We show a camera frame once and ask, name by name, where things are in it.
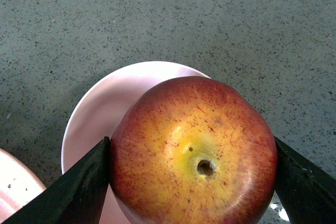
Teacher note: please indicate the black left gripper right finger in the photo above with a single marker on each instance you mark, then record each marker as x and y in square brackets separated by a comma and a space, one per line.
[306, 192]

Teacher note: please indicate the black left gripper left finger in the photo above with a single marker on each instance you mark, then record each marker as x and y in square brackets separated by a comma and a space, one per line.
[76, 197]

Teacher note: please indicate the red yellow apple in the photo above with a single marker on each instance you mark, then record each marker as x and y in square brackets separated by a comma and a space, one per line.
[193, 150]

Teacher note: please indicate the pink round plate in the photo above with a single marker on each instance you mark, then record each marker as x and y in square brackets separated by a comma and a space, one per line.
[19, 185]

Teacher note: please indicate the pale pink bowl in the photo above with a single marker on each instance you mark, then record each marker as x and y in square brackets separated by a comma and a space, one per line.
[101, 109]

